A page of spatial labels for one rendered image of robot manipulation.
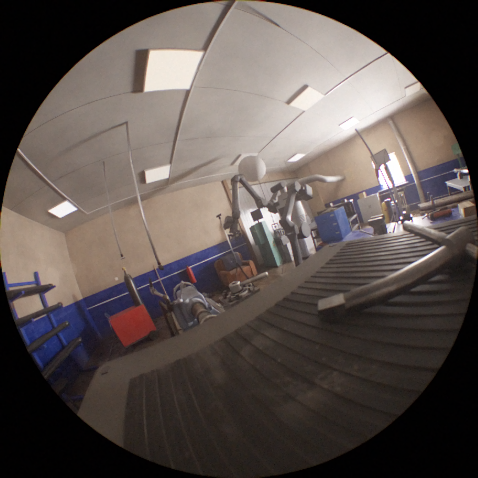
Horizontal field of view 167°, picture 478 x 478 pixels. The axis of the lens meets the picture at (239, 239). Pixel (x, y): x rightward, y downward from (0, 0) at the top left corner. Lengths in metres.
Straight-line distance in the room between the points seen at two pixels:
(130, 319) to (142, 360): 3.51
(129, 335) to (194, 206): 4.07
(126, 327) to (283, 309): 3.62
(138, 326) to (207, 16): 4.71
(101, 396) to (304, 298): 0.21
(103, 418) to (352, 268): 0.26
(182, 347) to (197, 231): 5.04
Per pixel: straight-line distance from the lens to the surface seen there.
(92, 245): 5.48
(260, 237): 5.05
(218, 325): 0.18
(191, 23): 2.08
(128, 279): 3.74
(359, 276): 0.17
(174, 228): 5.08
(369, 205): 6.98
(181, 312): 1.07
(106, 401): 0.17
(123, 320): 3.68
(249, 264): 4.81
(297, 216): 1.56
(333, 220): 2.29
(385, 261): 0.19
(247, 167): 4.34
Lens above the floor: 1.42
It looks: 2 degrees down
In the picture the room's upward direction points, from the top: 21 degrees counter-clockwise
